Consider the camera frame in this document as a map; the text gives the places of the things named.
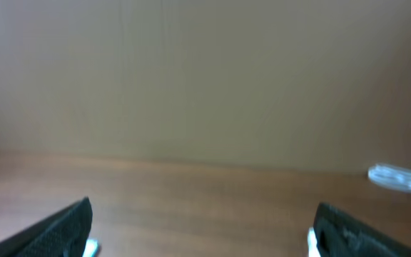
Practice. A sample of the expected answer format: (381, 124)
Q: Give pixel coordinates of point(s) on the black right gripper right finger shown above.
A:
(337, 234)

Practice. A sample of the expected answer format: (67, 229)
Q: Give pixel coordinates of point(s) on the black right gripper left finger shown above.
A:
(61, 234)

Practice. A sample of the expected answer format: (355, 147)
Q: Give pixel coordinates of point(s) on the white power strip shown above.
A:
(92, 246)

